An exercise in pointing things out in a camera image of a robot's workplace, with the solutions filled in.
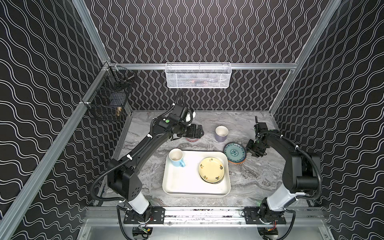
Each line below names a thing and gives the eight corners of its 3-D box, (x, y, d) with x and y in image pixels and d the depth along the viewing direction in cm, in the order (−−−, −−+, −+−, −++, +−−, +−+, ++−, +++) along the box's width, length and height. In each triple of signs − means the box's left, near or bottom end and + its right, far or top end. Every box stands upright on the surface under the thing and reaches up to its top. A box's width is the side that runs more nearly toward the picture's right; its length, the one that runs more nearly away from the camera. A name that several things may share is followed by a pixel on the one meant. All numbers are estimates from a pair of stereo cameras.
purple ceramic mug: (215, 142, 104) (216, 135, 98) (214, 132, 110) (215, 124, 104) (227, 142, 104) (229, 134, 98) (225, 132, 110) (227, 124, 104)
